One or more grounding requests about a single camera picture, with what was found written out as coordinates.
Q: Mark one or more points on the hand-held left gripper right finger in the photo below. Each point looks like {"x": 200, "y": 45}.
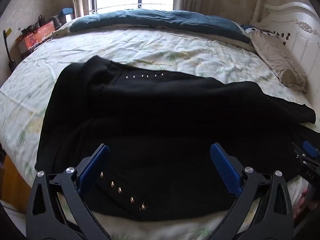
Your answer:
{"x": 225, "y": 170}

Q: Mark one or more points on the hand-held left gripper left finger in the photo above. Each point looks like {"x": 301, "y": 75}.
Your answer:
{"x": 93, "y": 170}

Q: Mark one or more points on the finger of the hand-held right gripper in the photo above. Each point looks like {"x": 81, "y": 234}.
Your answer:
{"x": 308, "y": 148}

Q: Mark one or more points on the black pants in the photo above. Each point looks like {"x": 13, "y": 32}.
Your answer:
{"x": 162, "y": 117}

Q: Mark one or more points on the person's right hand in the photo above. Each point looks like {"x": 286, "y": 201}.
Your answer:
{"x": 300, "y": 205}

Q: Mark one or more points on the beige pillow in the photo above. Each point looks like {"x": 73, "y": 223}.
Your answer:
{"x": 280, "y": 60}

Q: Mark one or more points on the white carved headboard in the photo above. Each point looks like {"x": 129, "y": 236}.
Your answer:
{"x": 305, "y": 45}

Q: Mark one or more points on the bed with floral sheet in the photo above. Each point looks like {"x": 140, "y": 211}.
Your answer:
{"x": 175, "y": 50}

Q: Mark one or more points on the orange cardboard box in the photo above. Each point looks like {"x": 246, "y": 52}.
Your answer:
{"x": 35, "y": 38}

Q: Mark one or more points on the black tool with yellow tag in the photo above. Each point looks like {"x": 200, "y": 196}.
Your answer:
{"x": 8, "y": 52}

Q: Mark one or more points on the blue box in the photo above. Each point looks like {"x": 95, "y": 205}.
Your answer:
{"x": 67, "y": 12}

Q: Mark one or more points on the blue blanket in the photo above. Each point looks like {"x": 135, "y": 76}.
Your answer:
{"x": 162, "y": 20}

